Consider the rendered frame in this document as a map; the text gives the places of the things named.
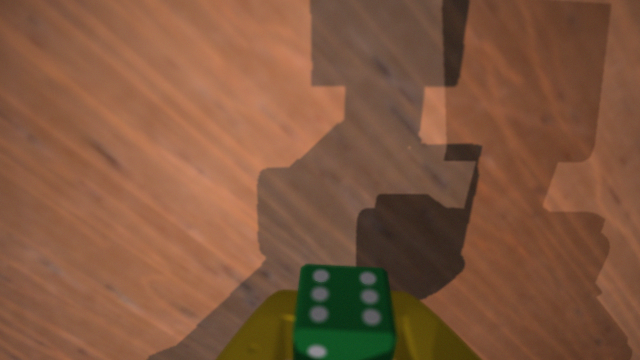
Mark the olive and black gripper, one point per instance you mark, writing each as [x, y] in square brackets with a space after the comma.
[421, 334]

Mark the green die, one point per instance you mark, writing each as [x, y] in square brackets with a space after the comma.
[343, 313]

